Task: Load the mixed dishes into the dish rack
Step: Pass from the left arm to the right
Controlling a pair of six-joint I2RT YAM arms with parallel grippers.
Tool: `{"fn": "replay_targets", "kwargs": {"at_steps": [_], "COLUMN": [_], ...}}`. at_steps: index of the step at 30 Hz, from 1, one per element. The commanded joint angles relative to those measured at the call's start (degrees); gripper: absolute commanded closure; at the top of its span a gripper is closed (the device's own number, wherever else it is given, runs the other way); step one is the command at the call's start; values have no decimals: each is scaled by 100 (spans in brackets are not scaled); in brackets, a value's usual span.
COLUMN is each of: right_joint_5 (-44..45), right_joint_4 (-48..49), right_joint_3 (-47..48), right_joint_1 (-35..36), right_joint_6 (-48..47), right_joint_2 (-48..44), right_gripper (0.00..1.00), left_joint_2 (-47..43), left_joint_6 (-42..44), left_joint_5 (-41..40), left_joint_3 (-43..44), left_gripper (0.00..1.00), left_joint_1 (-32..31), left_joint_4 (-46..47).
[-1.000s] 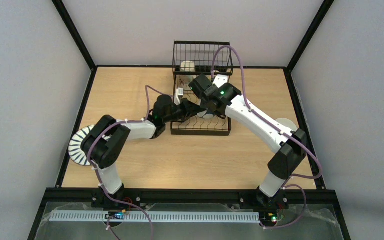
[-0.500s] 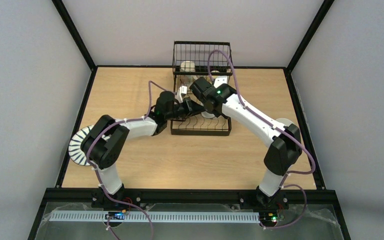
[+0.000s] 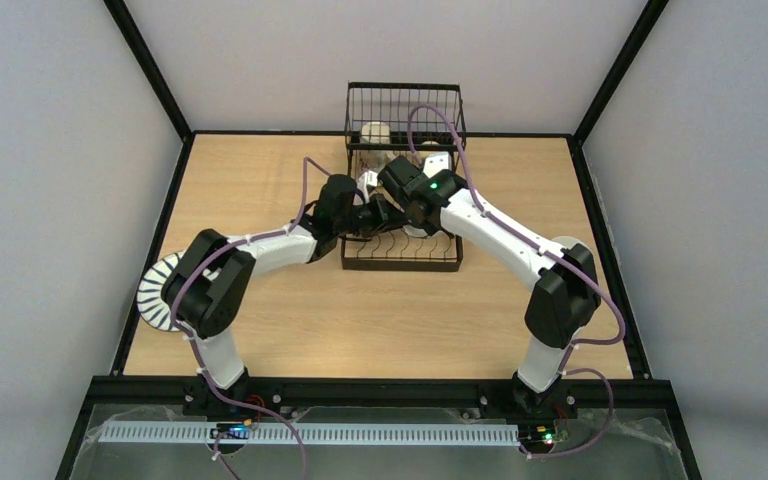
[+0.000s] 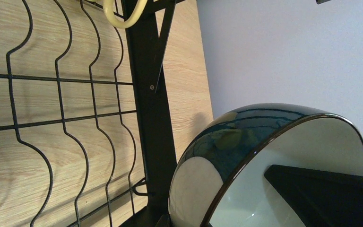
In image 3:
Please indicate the white slotted cable duct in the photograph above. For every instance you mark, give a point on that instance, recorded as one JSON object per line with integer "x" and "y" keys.
{"x": 316, "y": 434}

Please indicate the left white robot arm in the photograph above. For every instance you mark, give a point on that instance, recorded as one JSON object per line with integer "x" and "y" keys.
{"x": 205, "y": 290}

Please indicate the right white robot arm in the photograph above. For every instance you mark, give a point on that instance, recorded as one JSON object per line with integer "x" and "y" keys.
{"x": 561, "y": 278}

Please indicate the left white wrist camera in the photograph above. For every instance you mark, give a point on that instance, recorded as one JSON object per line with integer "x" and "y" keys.
{"x": 367, "y": 184}

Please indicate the seashell pattern ceramic mug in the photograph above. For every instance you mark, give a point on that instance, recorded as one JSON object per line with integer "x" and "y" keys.
{"x": 377, "y": 135}

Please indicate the blue striped white plate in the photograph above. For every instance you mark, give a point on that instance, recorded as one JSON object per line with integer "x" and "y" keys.
{"x": 153, "y": 310}

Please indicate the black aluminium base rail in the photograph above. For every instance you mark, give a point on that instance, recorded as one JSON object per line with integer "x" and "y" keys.
{"x": 493, "y": 399}

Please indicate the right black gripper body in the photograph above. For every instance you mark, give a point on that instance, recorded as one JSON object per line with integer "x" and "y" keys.
{"x": 425, "y": 214}

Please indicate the black wire dish rack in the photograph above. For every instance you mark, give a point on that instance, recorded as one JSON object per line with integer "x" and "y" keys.
{"x": 415, "y": 112}

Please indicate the white bowl with dark rim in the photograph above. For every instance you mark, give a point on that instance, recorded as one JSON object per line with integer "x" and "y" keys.
{"x": 416, "y": 232}

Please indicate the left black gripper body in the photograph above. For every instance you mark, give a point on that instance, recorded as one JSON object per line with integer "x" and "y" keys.
{"x": 376, "y": 216}

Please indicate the plain white bowl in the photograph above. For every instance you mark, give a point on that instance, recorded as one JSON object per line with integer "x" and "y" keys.
{"x": 566, "y": 243}

